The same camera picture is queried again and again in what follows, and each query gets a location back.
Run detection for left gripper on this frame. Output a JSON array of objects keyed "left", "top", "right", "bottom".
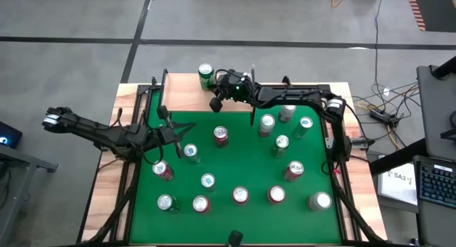
[{"left": 157, "top": 117, "right": 197, "bottom": 159}]

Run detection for slim blue beverage can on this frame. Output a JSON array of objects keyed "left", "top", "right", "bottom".
[
  {"left": 183, "top": 142, "right": 201, "bottom": 165},
  {"left": 200, "top": 172, "right": 217, "bottom": 191}
]

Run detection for green Sprite can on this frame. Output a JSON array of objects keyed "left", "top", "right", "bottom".
[
  {"left": 197, "top": 63, "right": 217, "bottom": 92},
  {"left": 157, "top": 193, "right": 181, "bottom": 214},
  {"left": 270, "top": 135, "right": 290, "bottom": 159}
]

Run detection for silver beverage can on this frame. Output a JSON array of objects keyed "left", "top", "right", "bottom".
[{"left": 306, "top": 191, "right": 333, "bottom": 212}]

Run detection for red Star Wars Coca-Cola can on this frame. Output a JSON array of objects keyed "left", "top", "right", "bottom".
[
  {"left": 212, "top": 125, "right": 230, "bottom": 148},
  {"left": 152, "top": 159, "right": 175, "bottom": 182}
]

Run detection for white and red can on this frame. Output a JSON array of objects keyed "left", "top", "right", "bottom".
[
  {"left": 258, "top": 113, "right": 276, "bottom": 138},
  {"left": 278, "top": 103, "right": 297, "bottom": 123}
]

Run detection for orange Fanta can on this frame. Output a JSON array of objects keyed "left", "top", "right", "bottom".
[
  {"left": 232, "top": 185, "right": 250, "bottom": 206},
  {"left": 266, "top": 184, "right": 286, "bottom": 206},
  {"left": 192, "top": 195, "right": 212, "bottom": 214}
]

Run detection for blue silver Red Bull can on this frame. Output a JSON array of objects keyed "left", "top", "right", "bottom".
[{"left": 292, "top": 115, "right": 314, "bottom": 140}]

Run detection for green table mat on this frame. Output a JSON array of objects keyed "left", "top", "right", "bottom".
[{"left": 128, "top": 89, "right": 343, "bottom": 245}]

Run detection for black rounded object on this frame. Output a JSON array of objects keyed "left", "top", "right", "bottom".
[{"left": 227, "top": 229, "right": 244, "bottom": 247}]

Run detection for black power strip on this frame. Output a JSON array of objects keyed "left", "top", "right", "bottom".
[{"left": 369, "top": 109, "right": 400, "bottom": 127}]

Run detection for grey side table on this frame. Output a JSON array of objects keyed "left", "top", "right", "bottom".
[{"left": 0, "top": 143, "right": 60, "bottom": 247}]

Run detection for black computer with blue light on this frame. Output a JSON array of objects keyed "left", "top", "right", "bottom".
[{"left": 0, "top": 120, "right": 23, "bottom": 150}]

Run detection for black desk beam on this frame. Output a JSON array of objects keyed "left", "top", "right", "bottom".
[{"left": 368, "top": 137, "right": 428, "bottom": 176}]

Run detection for white SA3 sign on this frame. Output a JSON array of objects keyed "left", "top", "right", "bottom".
[{"left": 376, "top": 162, "right": 418, "bottom": 206}]

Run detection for grey desk panel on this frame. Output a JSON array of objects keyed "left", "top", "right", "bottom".
[{"left": 415, "top": 64, "right": 456, "bottom": 162}]

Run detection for black mat with orange stripes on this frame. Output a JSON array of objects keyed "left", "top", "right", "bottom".
[{"left": 405, "top": 0, "right": 456, "bottom": 33}]

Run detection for wooden shelf with black frame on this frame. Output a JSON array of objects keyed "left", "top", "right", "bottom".
[{"left": 156, "top": 68, "right": 257, "bottom": 126}]

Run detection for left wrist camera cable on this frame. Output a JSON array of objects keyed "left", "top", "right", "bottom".
[{"left": 142, "top": 142, "right": 165, "bottom": 165}]

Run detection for black aluminium table frame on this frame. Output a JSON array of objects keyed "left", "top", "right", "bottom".
[{"left": 76, "top": 75, "right": 388, "bottom": 247}]

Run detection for black cable bundle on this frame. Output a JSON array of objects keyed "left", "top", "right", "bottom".
[
  {"left": 326, "top": 161, "right": 388, "bottom": 245},
  {"left": 85, "top": 157, "right": 142, "bottom": 245}
]

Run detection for long black floor cable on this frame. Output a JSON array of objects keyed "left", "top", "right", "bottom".
[{"left": 373, "top": 0, "right": 385, "bottom": 111}]

